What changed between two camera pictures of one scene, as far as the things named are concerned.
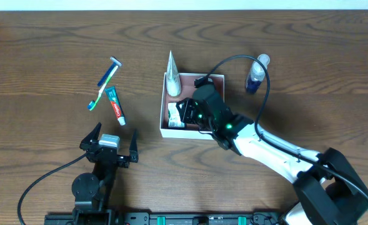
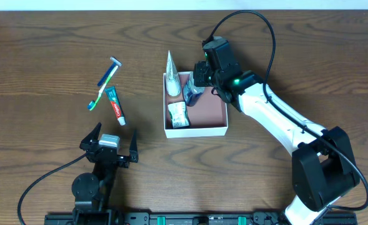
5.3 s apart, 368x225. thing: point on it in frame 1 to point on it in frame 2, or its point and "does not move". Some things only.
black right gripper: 187,112 to 200,74
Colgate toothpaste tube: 116,104 does not move
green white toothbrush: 93,102 does not move
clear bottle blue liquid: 257,74 to 192,93
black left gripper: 109,155 does not move
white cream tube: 174,84 does not move
